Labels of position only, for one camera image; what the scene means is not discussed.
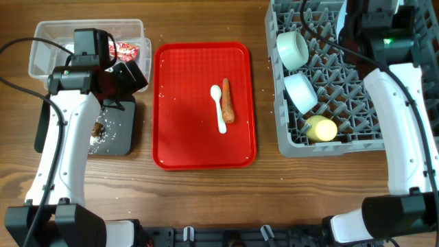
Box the small light blue bowl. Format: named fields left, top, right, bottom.
left=284, top=73, right=318, bottom=114

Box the grey dishwasher rack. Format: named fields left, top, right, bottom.
left=265, top=0, right=438, bottom=158

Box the red plastic tray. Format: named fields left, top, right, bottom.
left=152, top=42, right=257, bottom=170

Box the white rice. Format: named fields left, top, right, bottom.
left=88, top=108, right=121, bottom=155

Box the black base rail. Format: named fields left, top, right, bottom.
left=143, top=224, right=383, bottom=247

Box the orange carrot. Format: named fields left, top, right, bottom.
left=222, top=78, right=235, bottom=124

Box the yellow plastic cup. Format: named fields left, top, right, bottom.
left=305, top=115, right=338, bottom=142

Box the black waste tray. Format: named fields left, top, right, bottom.
left=49, top=90, right=136, bottom=160

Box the green bowl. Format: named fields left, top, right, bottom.
left=276, top=31, right=309, bottom=71

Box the red snack wrapper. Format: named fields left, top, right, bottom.
left=108, top=41, right=140, bottom=62

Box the large light blue plate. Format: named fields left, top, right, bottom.
left=336, top=5, right=346, bottom=38

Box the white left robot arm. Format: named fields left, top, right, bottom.
left=5, top=28, right=153, bottom=246

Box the white plastic spoon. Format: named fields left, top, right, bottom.
left=210, top=85, right=227, bottom=134

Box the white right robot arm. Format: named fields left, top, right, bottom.
left=330, top=1, right=438, bottom=244

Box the clear plastic bin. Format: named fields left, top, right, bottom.
left=28, top=19, right=152, bottom=88

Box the brown food scrap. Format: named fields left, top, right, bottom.
left=91, top=122, right=104, bottom=138

